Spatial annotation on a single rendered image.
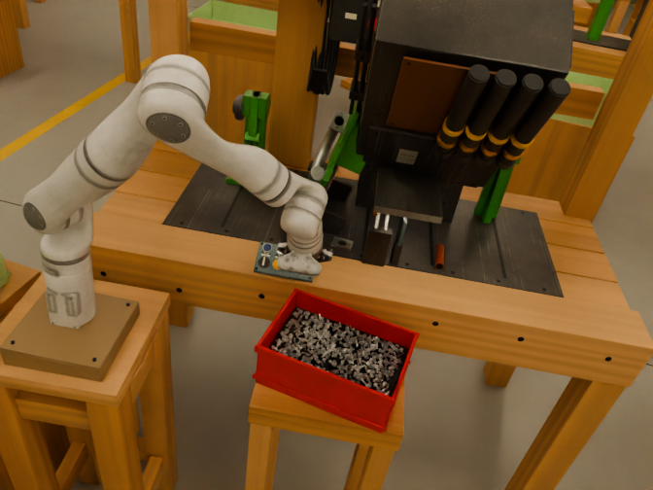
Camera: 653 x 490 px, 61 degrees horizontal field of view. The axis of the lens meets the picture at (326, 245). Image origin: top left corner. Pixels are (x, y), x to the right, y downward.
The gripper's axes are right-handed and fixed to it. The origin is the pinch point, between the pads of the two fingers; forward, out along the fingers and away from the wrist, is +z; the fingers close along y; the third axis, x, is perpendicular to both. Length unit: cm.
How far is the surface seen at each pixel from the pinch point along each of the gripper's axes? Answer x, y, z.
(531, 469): 36, -79, 62
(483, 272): -12, -47, 21
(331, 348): 19.1, -9.7, 0.7
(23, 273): 12, 72, 18
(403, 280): -3.8, -25.3, 15.7
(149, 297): 14.1, 36.0, 9.2
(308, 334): 16.7, -4.0, 3.0
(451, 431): 27, -63, 104
